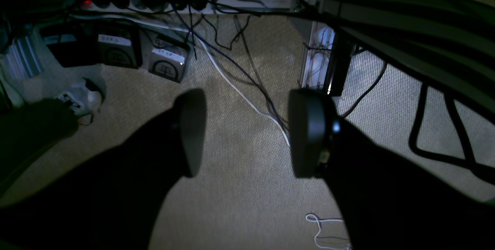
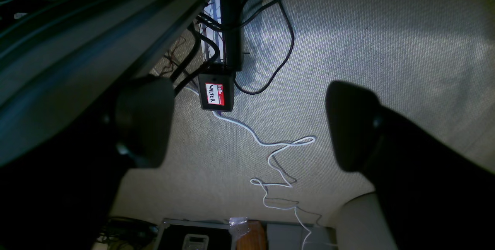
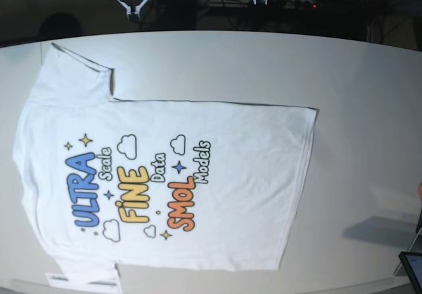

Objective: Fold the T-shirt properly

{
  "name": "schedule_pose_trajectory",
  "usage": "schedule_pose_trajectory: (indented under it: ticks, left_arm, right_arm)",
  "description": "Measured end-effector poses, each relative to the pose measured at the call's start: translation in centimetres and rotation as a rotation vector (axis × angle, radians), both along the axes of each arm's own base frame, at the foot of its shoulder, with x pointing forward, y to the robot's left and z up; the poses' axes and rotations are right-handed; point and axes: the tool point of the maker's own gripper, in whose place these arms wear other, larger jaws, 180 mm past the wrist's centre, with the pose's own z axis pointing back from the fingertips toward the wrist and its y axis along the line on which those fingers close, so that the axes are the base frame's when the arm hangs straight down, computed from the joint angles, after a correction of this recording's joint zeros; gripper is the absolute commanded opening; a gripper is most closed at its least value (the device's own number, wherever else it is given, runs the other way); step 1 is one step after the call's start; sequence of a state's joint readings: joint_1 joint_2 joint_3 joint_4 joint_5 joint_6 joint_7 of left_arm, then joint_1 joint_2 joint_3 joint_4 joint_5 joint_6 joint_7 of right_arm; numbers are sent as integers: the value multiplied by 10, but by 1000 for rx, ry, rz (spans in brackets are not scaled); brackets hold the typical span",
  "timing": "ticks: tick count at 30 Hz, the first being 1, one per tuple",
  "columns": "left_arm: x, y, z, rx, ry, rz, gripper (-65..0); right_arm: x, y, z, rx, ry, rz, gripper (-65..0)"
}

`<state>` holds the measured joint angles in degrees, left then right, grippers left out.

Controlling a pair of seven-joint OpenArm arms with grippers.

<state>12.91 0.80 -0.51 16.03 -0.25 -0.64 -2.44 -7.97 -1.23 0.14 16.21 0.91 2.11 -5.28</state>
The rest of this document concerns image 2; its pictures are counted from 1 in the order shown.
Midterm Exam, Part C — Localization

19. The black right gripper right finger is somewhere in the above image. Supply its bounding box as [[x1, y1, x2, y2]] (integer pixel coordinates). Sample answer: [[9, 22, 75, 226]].
[[326, 81, 382, 172]]

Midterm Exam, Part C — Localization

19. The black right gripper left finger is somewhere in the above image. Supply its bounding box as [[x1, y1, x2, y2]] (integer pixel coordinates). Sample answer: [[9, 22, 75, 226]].
[[115, 75, 175, 168]]

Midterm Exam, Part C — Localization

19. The black power adapter with label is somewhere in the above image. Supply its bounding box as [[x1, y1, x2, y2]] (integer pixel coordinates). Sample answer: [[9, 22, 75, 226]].
[[198, 73, 234, 112]]

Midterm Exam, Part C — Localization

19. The white power strip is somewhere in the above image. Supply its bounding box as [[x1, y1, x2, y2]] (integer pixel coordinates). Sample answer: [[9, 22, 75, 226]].
[[201, 0, 226, 64]]

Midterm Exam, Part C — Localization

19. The open black case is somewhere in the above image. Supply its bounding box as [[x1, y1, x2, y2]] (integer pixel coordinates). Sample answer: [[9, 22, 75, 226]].
[[153, 218, 236, 250]]

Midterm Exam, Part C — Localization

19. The brown wooden block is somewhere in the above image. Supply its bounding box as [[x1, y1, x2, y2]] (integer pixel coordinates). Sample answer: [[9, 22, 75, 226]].
[[236, 221, 268, 250]]

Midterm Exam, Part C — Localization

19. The dark table frame beam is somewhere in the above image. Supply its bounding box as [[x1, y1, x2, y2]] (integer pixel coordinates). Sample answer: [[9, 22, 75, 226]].
[[0, 0, 208, 166]]

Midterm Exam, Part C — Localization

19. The black cable on floor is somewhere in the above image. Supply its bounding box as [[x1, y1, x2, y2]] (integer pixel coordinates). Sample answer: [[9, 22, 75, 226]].
[[234, 0, 295, 95]]

